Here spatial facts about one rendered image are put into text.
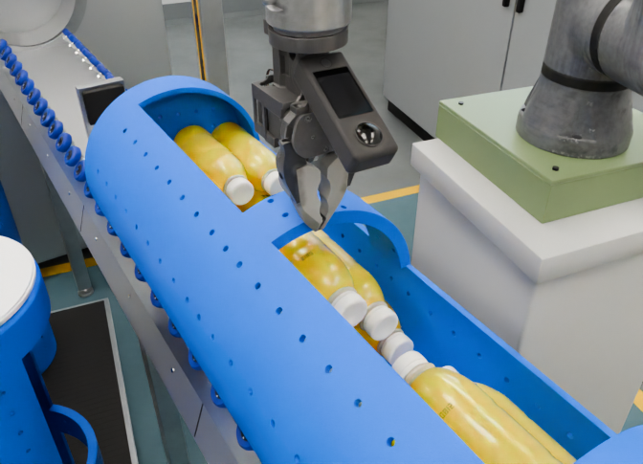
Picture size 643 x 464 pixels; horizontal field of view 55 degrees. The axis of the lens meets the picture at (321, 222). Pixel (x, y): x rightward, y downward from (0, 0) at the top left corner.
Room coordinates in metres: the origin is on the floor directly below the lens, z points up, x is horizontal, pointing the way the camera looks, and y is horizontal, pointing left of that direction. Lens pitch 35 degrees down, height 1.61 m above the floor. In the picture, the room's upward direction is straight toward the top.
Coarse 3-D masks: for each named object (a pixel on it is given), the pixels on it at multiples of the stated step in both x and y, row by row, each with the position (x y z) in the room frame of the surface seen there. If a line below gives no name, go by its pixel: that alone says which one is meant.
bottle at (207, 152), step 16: (192, 128) 0.92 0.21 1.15; (192, 144) 0.87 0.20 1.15; (208, 144) 0.86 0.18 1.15; (192, 160) 0.85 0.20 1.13; (208, 160) 0.83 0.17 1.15; (224, 160) 0.82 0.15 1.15; (208, 176) 0.80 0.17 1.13; (224, 176) 0.79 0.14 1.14; (240, 176) 0.80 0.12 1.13; (224, 192) 0.78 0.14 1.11
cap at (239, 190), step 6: (234, 180) 0.78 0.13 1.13; (240, 180) 0.78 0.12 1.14; (246, 180) 0.79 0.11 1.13; (228, 186) 0.78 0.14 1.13; (234, 186) 0.77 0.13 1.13; (240, 186) 0.77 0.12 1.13; (246, 186) 0.78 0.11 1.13; (252, 186) 0.78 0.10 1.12; (228, 192) 0.77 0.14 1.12; (234, 192) 0.77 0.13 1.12; (240, 192) 0.77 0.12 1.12; (246, 192) 0.78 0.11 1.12; (252, 192) 0.78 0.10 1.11; (234, 198) 0.77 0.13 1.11; (240, 198) 0.77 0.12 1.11; (246, 198) 0.78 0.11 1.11; (240, 204) 0.77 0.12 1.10
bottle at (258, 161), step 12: (216, 132) 0.95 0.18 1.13; (228, 132) 0.94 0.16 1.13; (240, 132) 0.94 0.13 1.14; (228, 144) 0.91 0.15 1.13; (240, 144) 0.90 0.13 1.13; (252, 144) 0.89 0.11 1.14; (240, 156) 0.87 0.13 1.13; (252, 156) 0.86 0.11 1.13; (264, 156) 0.86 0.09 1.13; (252, 168) 0.84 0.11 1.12; (264, 168) 0.84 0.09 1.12; (276, 168) 0.84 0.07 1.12; (252, 180) 0.84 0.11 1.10; (264, 180) 0.83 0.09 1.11
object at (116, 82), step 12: (84, 84) 1.27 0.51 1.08; (96, 84) 1.27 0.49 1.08; (108, 84) 1.28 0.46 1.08; (120, 84) 1.29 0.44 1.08; (84, 96) 1.24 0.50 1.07; (96, 96) 1.25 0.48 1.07; (108, 96) 1.26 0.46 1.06; (84, 108) 1.25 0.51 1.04; (96, 108) 1.25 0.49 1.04; (84, 120) 1.25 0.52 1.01; (96, 120) 1.24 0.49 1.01
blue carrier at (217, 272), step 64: (128, 128) 0.81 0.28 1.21; (128, 192) 0.70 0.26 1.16; (192, 192) 0.63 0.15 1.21; (192, 256) 0.55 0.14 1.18; (256, 256) 0.50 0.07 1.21; (384, 256) 0.65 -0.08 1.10; (192, 320) 0.50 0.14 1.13; (256, 320) 0.43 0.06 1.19; (320, 320) 0.40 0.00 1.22; (448, 320) 0.54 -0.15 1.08; (256, 384) 0.39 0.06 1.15; (320, 384) 0.35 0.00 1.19; (384, 384) 0.33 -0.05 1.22; (512, 384) 0.46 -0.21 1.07; (256, 448) 0.37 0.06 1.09; (320, 448) 0.31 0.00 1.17; (384, 448) 0.29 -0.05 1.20; (448, 448) 0.27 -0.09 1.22; (576, 448) 0.38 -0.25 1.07; (640, 448) 0.27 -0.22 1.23
